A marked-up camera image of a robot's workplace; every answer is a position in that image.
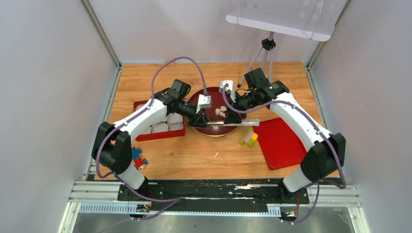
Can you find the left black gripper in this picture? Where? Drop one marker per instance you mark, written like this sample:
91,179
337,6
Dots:
201,122

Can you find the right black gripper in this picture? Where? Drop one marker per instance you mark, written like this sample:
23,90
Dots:
232,117

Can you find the metal tongs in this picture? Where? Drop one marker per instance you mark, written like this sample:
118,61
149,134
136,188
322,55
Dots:
245,122

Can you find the white chocolate piece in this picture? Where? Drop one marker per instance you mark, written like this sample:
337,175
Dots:
217,111

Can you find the red chocolate box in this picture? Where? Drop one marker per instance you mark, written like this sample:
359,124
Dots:
147,135

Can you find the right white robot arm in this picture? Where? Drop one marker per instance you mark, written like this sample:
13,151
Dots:
325,151

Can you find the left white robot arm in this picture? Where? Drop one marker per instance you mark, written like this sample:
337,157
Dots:
112,146

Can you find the dark red round tray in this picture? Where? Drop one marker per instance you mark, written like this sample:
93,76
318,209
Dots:
217,103

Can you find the white paper cup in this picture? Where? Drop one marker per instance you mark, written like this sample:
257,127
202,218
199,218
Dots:
160,127
174,118
176,126

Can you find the green pink toy blocks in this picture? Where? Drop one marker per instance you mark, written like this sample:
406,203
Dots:
249,138

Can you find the red box lid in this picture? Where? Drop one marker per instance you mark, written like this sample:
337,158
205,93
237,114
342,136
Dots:
280,146

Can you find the blue red toy car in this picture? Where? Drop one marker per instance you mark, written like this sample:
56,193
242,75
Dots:
138,161

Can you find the white board on tripod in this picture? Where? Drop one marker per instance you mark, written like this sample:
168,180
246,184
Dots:
309,19

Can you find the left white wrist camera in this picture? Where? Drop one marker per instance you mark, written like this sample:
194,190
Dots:
204,101

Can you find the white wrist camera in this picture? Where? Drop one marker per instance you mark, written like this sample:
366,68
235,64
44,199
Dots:
228,87
204,101

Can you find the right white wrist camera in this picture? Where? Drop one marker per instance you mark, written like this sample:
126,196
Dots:
228,87

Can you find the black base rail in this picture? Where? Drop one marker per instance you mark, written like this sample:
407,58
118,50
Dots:
257,197

